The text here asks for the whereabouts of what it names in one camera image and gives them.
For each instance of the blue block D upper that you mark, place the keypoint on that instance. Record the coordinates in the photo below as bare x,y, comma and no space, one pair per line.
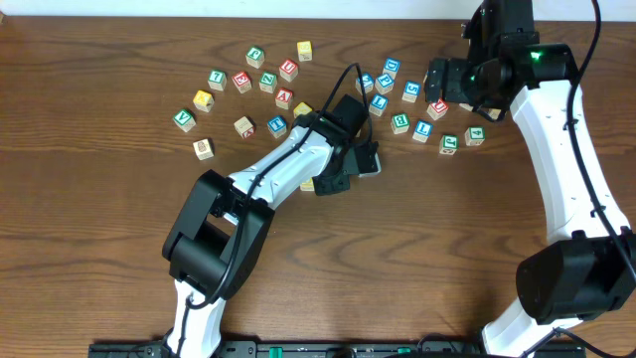
391,67

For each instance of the red block U right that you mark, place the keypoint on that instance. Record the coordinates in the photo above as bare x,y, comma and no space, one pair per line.
437,109

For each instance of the red block u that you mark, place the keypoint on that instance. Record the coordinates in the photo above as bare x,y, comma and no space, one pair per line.
437,109
289,70

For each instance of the red block A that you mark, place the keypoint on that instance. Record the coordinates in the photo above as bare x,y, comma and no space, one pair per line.
284,98

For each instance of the wooden block red side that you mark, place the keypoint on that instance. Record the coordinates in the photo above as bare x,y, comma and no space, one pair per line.
244,127

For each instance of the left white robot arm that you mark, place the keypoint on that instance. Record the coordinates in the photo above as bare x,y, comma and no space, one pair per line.
217,238

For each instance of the red block U left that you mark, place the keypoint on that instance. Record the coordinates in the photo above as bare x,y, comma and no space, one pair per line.
289,70

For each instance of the green block Z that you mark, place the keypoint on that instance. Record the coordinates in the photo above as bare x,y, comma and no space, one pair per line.
268,82

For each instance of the yellow block O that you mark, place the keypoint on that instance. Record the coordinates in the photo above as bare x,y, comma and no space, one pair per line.
307,186

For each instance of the blue block 2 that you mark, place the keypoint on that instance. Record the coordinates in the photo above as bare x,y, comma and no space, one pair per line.
364,84

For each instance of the green block J top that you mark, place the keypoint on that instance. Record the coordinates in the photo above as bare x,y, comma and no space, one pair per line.
255,57

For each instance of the green block V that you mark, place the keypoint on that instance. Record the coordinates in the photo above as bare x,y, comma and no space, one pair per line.
185,120

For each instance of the green block 4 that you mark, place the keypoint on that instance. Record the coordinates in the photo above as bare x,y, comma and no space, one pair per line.
474,135

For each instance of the green block J lower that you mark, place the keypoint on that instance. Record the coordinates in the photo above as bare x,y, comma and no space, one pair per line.
448,144

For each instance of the blue block T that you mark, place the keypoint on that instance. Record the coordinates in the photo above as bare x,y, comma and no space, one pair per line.
277,126

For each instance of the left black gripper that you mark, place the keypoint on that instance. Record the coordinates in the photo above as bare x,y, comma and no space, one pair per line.
333,182

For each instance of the yellow block A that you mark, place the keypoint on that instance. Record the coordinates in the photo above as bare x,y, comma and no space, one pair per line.
203,101

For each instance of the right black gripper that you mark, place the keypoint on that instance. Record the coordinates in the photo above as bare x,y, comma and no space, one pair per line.
436,81

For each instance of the blue block P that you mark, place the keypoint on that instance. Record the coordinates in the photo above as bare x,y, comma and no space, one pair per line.
384,83

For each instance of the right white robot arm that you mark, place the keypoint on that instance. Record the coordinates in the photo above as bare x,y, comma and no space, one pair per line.
588,266

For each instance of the yellow block S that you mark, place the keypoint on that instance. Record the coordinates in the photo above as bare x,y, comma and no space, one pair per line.
304,51

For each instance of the red block E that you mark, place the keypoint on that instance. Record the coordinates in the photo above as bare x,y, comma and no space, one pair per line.
242,82

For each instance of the green block 7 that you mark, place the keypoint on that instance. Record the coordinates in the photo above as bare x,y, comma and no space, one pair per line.
217,80

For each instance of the blue block 5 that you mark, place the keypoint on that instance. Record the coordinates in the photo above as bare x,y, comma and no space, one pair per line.
411,91

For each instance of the green block B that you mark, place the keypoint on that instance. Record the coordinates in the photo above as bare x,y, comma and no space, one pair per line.
400,123

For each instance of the wooden picture block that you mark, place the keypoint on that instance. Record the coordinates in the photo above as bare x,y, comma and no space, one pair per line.
203,149

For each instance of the blue block L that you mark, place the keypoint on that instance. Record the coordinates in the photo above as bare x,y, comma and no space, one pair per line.
422,131

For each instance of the green block j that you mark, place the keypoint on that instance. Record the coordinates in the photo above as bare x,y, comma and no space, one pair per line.
255,57
448,144

